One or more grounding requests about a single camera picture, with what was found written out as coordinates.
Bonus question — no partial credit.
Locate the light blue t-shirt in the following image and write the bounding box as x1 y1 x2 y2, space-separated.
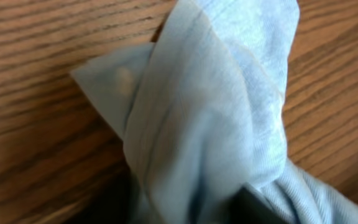
71 1 358 223

